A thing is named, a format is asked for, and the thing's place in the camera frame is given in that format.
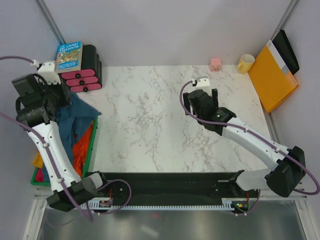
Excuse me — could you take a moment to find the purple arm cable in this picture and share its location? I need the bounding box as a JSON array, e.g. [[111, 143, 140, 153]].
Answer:
[[0, 56, 94, 223], [180, 80, 320, 196]]

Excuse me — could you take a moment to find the orange t shirt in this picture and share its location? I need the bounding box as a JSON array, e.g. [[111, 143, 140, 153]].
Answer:
[[72, 121, 94, 177]]

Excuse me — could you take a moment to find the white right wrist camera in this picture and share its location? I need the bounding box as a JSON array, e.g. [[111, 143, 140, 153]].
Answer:
[[192, 76, 212, 96]]

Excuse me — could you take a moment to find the pink cube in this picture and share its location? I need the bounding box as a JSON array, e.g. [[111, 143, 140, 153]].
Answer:
[[209, 57, 222, 72]]

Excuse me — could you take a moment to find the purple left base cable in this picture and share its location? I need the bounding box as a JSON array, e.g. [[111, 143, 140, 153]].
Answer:
[[92, 178, 133, 216]]

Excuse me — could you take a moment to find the treehouse paperback book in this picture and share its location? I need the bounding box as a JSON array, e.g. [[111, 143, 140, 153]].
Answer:
[[55, 41, 83, 74]]

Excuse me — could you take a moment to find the blue t shirt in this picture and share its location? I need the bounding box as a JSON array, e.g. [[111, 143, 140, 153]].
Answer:
[[55, 92, 102, 163]]

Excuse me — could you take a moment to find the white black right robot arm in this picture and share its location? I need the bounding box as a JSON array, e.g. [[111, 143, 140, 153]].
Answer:
[[182, 89, 306, 198]]

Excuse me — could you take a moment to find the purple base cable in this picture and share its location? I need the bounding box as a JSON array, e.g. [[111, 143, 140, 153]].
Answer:
[[231, 188, 262, 217], [92, 178, 133, 216]]

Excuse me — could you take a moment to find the white grey document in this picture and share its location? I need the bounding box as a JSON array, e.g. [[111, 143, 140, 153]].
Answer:
[[266, 40, 290, 75]]

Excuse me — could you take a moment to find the white slotted cable duct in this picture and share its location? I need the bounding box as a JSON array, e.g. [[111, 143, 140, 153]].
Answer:
[[74, 197, 251, 210]]

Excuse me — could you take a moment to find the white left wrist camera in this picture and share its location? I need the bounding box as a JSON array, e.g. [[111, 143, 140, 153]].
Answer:
[[30, 60, 61, 85]]

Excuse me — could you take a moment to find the orange folder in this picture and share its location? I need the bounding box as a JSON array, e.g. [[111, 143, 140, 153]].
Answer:
[[248, 45, 299, 113]]

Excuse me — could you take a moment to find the yellow t shirt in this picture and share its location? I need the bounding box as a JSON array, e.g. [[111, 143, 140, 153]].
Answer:
[[32, 152, 44, 169]]

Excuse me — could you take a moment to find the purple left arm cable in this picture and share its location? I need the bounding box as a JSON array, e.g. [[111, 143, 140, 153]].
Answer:
[[0, 56, 94, 223]]

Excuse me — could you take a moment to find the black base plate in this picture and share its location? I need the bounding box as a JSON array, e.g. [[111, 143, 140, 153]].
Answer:
[[98, 172, 258, 206]]

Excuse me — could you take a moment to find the green plastic crate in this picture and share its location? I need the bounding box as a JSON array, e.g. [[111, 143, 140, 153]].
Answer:
[[30, 118, 98, 187]]

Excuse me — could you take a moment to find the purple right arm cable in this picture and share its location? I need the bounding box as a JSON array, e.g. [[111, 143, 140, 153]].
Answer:
[[180, 80, 320, 196]]

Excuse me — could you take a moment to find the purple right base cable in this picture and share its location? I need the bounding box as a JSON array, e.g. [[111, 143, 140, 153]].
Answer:
[[231, 188, 262, 217]]

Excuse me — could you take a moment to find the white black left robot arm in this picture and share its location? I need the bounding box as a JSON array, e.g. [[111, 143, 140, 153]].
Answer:
[[12, 73, 110, 212]]

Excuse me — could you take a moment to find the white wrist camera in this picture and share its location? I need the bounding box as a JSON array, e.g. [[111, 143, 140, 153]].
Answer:
[[30, 60, 61, 85], [192, 76, 212, 96]]

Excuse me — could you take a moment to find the magenta t shirt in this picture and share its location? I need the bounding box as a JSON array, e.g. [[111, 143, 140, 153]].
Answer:
[[34, 168, 44, 183]]

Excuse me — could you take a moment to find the yellow mug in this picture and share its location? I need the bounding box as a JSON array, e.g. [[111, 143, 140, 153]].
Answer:
[[237, 53, 256, 74]]

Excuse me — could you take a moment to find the black pink drawer unit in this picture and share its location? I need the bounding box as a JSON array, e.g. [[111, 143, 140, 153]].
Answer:
[[60, 44, 103, 93]]

